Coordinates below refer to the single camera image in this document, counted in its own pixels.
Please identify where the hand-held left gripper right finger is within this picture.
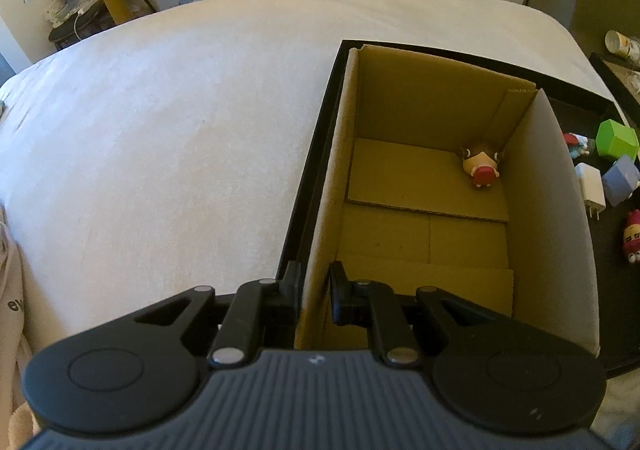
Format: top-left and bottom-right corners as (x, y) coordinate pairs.
(328, 261), (506, 371)

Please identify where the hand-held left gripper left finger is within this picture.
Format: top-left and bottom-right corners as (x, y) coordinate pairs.
(134, 261), (302, 371)

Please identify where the cardboard box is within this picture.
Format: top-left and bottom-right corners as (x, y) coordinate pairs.
(294, 44), (601, 356)

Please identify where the black tray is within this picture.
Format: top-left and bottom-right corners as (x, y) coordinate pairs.
(276, 40), (640, 377)

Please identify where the white plug charger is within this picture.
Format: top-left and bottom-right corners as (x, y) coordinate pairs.
(575, 162), (607, 221)

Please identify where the red crab blue toy figure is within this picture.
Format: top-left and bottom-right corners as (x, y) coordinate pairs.
(562, 132), (596, 161)

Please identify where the brown bird toy figure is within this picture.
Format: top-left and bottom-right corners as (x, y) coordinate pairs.
(460, 142), (502, 189)

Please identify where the white bed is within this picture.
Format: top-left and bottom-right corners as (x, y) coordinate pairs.
(0, 0), (640, 450)

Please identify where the white garment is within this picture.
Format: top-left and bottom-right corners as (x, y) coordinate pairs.
(0, 205), (48, 450)

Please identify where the pale blue cube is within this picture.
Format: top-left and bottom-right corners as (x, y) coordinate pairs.
(601, 155), (640, 208)

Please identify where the green cube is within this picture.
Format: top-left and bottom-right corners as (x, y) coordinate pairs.
(596, 119), (640, 161)

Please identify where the paper cup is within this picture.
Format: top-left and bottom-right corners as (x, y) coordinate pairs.
(605, 30), (640, 63)

